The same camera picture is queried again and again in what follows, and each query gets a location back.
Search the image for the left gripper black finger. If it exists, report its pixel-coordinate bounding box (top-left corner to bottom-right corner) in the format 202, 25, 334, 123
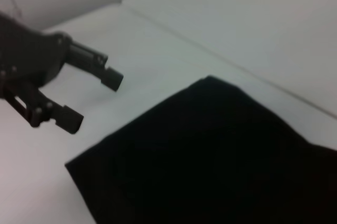
66, 42, 124, 92

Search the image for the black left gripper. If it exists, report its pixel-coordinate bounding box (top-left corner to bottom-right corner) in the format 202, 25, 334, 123
0, 10, 85, 135

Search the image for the black shirt with FREE print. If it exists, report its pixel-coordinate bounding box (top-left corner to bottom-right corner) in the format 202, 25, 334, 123
64, 75, 337, 224

